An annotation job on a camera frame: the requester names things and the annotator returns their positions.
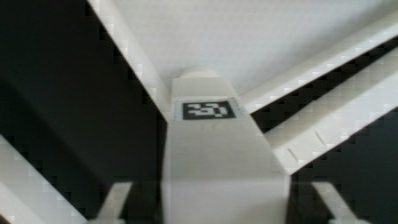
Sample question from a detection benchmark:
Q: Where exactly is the white front fence bar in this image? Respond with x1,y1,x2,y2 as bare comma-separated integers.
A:
265,47,398,174

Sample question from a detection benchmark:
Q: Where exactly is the white left fence piece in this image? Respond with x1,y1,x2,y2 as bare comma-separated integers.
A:
0,135,88,224

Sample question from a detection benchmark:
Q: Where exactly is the white desk tabletop tray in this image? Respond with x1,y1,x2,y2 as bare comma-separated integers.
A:
88,0,398,112

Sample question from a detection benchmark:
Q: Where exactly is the white desk leg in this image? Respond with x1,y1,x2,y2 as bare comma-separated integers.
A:
162,68,290,224

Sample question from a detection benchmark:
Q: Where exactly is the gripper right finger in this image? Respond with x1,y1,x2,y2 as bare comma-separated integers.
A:
312,182,372,224

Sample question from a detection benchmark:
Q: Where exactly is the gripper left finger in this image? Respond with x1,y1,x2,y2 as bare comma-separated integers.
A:
86,182,134,224

